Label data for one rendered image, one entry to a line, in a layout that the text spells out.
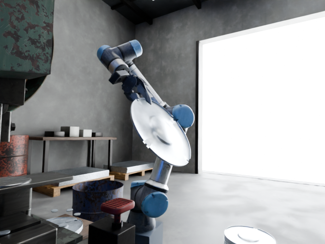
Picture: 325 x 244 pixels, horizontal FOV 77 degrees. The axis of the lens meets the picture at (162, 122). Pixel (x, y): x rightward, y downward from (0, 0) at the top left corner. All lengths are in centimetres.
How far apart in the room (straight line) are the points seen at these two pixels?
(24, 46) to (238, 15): 523
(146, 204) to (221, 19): 511
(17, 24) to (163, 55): 553
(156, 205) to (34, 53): 72
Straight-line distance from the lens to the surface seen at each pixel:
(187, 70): 548
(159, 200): 95
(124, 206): 50
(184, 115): 98
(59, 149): 469
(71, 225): 147
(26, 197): 72
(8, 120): 67
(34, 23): 58
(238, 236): 151
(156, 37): 635
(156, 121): 73
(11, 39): 55
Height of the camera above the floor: 92
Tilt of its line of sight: 4 degrees up
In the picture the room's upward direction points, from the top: 1 degrees clockwise
